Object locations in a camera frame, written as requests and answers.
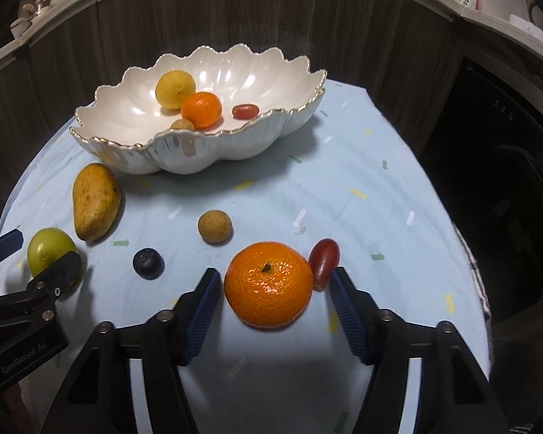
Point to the yellow mango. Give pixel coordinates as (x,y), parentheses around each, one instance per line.
(96,199)

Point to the brown longan in bowl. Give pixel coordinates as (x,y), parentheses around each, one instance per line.
(182,124)

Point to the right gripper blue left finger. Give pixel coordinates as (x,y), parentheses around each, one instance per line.
(199,308)

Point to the small orange mandarin in bowl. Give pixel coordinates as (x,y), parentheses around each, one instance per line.
(203,109)

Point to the dark wood cabinet front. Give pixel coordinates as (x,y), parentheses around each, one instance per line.
(401,51)

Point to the light blue patterned tablecloth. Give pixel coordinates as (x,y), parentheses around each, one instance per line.
(346,175)

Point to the yellow lemon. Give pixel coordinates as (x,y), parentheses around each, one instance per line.
(174,88)

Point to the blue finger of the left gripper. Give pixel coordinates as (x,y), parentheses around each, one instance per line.
(58,277)
(10,243)

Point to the dark blueberry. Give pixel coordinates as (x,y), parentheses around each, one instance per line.
(148,263)

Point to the large orange mandarin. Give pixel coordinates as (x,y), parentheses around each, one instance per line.
(268,285)

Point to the brown longan on cloth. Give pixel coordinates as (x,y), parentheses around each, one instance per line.
(214,226)

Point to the green apple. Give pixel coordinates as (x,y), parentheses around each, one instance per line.
(47,246)

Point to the white rice cooker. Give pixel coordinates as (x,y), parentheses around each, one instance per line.
(532,22)

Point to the white scalloped ceramic bowl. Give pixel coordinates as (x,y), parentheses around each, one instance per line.
(128,130)

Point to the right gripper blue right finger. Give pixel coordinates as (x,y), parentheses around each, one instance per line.
(354,310)

